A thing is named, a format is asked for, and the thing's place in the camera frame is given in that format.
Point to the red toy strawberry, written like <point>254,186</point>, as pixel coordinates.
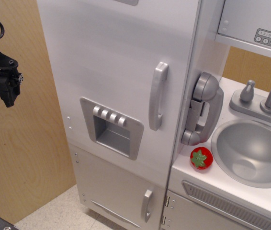
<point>201,158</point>

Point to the white toy microwave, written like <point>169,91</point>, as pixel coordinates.
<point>246,24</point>

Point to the grey toy telephone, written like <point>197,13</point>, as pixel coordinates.
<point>204,111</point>

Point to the grey ice dispenser panel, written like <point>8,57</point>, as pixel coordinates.
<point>112,129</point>

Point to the grey fridge door handle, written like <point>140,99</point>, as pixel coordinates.
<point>159,77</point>

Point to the grey round toy sink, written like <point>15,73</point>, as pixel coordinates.
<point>242,149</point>

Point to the white fridge door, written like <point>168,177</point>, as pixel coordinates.
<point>107,51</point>

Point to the white oven door with vent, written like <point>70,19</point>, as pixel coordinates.
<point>201,209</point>

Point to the grey lower door handle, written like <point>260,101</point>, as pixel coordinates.
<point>145,213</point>

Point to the white lower freezer door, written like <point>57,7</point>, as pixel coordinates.
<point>114,192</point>

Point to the white toy kitchen cabinet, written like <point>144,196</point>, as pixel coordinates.
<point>209,56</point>

